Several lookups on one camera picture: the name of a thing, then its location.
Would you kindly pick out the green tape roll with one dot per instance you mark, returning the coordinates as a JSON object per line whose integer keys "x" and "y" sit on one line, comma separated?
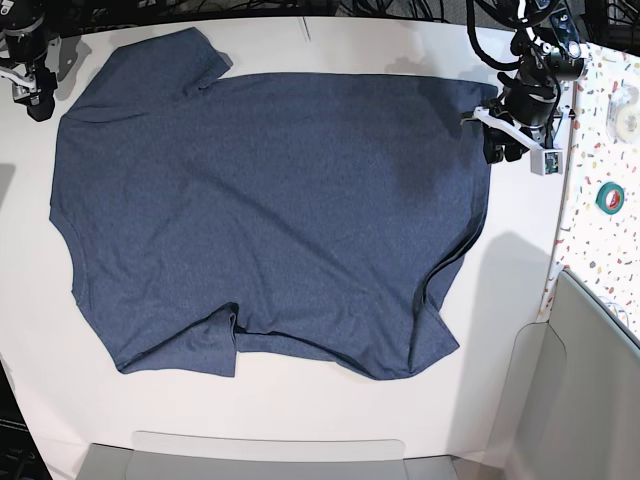
{"x": 610, "y": 198}

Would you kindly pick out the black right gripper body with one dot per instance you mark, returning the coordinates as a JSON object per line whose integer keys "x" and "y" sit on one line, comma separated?
{"x": 32, "y": 82}

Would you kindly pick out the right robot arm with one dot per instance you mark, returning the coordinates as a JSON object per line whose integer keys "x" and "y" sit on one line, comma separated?
{"x": 24, "y": 30}

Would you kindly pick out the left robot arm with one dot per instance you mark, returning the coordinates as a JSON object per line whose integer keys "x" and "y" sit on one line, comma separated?
{"x": 545, "y": 39}

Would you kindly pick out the terrazzo patterned side table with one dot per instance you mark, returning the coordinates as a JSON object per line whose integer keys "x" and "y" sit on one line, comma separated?
{"x": 601, "y": 250}

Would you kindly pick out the dark blue printed t-shirt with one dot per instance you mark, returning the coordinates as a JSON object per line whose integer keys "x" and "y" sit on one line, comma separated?
{"x": 320, "y": 216}

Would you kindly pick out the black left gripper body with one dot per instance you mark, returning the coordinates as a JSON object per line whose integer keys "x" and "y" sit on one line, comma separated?
{"x": 530, "y": 102}

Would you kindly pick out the clear tape dispenser roll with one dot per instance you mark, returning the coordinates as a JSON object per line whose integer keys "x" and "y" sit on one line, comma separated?
{"x": 622, "y": 119}

